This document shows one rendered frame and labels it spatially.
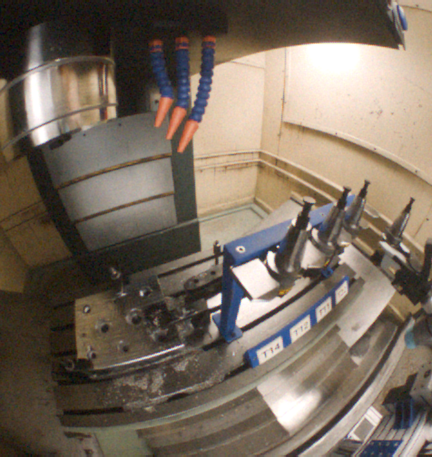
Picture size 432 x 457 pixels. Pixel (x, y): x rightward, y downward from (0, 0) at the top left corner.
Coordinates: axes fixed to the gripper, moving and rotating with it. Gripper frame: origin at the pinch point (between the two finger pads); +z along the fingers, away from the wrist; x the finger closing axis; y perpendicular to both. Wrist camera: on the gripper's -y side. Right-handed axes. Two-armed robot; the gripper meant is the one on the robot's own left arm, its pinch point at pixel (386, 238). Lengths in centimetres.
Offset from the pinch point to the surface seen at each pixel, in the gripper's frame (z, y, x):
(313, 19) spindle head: 12.1, -33.1, -33.8
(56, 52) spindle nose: 17, -29, -56
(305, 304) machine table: 6.7, 30.0, -12.2
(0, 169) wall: 107, -16, -137
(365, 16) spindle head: 6.4, -33.2, -33.7
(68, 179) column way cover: 66, -3, -76
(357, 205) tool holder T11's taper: 9.3, -7.3, -12.7
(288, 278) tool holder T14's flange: 6.9, -1.8, -35.1
